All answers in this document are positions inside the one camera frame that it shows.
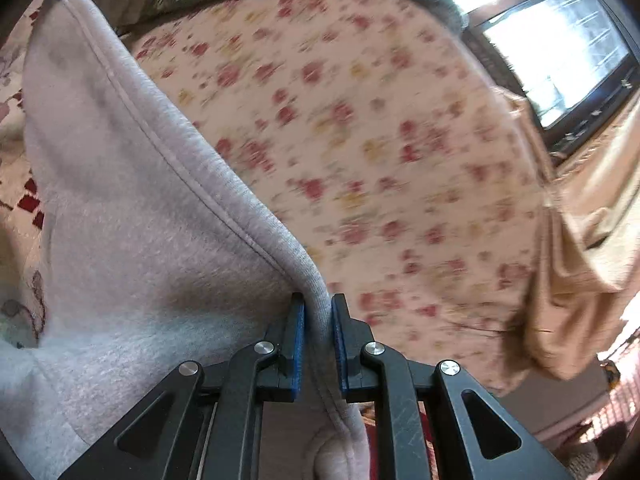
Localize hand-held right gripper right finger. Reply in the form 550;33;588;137
331;294;576;480

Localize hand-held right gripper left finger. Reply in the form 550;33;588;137
57;292;306;480

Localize light grey pants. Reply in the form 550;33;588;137
22;0;371;480

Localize floral pink sofa backrest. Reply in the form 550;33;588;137
120;0;556;396

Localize beige curtain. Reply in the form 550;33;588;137
500;85;640;381

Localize window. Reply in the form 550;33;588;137
420;0;633;131

